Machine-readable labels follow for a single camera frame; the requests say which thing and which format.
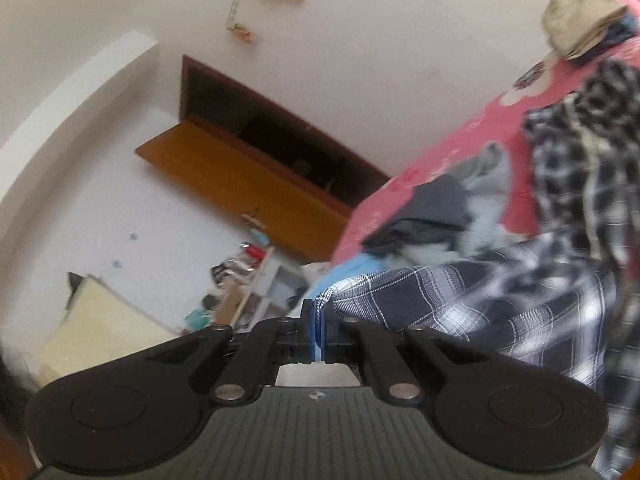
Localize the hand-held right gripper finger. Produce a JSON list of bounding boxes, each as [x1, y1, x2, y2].
[[317, 305, 496, 406], [145, 299, 318, 406]]

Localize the black white plaid shirt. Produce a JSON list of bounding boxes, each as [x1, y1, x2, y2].
[[315, 57, 640, 480]]

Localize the light blue garment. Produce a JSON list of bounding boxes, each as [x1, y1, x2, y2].
[[307, 252, 387, 302]]

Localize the white cluttered shelf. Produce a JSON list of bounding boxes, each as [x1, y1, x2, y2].
[[185, 242, 312, 335]]

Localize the dark grey garment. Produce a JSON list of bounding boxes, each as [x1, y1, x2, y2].
[[362, 175, 472, 252]]

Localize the brown wooden wardrobe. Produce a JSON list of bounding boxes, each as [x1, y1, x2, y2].
[[135, 55, 392, 264]]

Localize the cream board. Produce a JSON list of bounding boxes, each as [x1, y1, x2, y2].
[[40, 274, 182, 387]]

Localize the pink floral blanket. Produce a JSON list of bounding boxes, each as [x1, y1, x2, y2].
[[332, 0, 640, 267]]

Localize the folded beige garment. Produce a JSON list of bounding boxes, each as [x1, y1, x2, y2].
[[544, 0, 629, 60]]

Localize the folded blue jeans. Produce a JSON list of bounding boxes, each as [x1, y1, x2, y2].
[[570, 12, 640, 69]]

